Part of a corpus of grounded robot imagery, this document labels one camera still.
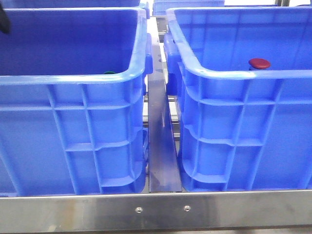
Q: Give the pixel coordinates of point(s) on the left rail screw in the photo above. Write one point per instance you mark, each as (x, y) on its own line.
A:
(138, 210)

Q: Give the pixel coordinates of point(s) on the steel front rail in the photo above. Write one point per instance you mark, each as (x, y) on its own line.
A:
(161, 211)

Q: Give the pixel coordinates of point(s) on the back left blue bin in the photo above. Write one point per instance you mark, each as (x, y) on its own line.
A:
(8, 4)

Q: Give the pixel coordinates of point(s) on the steel divider bar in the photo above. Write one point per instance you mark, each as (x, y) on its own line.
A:
(164, 174)

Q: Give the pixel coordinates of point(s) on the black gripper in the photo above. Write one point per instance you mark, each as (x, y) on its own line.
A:
(5, 24)

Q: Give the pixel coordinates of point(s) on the right blue plastic bin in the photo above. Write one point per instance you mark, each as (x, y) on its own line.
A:
(242, 130)

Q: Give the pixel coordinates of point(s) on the back right blue bin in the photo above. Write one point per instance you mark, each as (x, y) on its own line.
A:
(160, 6)

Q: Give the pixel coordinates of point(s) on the red push button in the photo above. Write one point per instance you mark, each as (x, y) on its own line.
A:
(259, 64)

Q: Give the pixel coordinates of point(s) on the right rail screw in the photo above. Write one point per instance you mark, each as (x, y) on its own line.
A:
(187, 208)

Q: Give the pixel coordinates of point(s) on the left blue plastic bin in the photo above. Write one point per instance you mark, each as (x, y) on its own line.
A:
(66, 128)

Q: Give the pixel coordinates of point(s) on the rail screw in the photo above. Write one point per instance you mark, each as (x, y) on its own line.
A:
(138, 210)
(187, 208)

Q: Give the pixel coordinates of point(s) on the blue plastic bin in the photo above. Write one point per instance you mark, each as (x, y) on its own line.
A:
(66, 128)
(242, 130)

